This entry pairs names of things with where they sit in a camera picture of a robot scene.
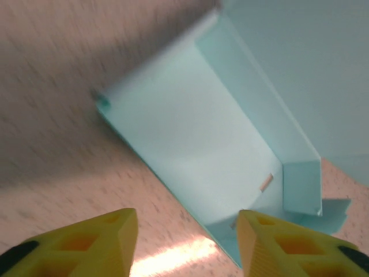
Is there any light blue paper box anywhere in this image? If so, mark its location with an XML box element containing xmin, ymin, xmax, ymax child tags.
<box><xmin>95</xmin><ymin>0</ymin><xmax>369</xmax><ymax>269</ymax></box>

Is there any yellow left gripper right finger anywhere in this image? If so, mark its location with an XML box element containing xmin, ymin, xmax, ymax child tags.
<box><xmin>235</xmin><ymin>209</ymin><xmax>369</xmax><ymax>277</ymax></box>

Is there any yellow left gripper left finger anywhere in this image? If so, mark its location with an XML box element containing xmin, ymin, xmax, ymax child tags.
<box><xmin>0</xmin><ymin>207</ymin><xmax>139</xmax><ymax>277</ymax></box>

